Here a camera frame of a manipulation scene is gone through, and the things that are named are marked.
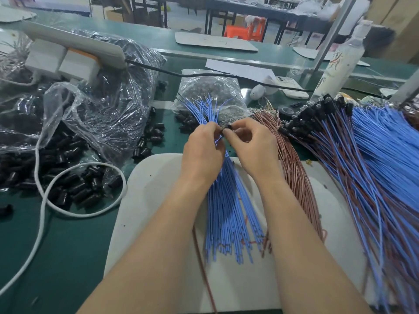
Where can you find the cardboard boxes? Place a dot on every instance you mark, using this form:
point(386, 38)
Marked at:
point(395, 17)

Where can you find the large clear plastic bag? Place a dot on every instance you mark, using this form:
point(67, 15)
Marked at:
point(114, 93)

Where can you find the slanted metal frame post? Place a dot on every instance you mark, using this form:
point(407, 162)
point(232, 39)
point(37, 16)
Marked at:
point(335, 28)

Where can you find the pile of black plastic caps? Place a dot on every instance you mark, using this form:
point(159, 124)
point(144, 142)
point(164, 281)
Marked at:
point(16, 173)

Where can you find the white work board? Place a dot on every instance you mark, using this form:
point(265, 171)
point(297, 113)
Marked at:
point(150, 193)

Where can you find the small clear plastic bag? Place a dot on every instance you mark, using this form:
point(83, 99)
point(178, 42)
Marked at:
point(208, 88)

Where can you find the white spray bottle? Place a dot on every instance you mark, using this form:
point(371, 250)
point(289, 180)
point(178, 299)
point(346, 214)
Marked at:
point(340, 60)

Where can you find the orange plastic stool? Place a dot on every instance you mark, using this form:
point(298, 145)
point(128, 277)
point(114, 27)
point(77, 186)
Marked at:
point(246, 29)

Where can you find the small black cap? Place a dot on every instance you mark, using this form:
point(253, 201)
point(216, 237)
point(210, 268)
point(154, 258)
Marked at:
point(227, 129)

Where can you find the white computer mouse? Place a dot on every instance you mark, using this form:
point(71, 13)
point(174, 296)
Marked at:
point(256, 92)

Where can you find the white flat tray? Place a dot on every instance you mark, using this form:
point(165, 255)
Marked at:
point(306, 53)
point(16, 14)
point(216, 41)

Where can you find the blue table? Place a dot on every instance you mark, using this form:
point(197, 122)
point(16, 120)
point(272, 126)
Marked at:
point(55, 2)

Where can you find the long black-frame table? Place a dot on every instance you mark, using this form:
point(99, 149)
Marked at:
point(209, 3)

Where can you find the white power strip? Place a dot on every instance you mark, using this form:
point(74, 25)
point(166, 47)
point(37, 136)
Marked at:
point(73, 42)

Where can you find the person's right hand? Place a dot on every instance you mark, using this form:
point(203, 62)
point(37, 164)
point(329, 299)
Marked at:
point(256, 148)

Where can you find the person's left hand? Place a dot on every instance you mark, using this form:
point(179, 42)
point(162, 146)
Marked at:
point(201, 159)

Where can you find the person's left forearm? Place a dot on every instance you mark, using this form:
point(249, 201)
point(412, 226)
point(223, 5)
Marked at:
point(141, 265)

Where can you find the white paper sheet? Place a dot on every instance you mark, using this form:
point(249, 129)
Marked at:
point(237, 68)

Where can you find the person's right forearm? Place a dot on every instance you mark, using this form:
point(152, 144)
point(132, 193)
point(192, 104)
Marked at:
point(314, 261)

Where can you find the white flat device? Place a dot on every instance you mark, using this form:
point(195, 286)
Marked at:
point(289, 86)

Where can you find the white orange charger adapter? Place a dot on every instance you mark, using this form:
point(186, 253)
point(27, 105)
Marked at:
point(78, 66)

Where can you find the short metal frame post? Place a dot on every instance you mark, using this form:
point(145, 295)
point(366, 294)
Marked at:
point(406, 87)

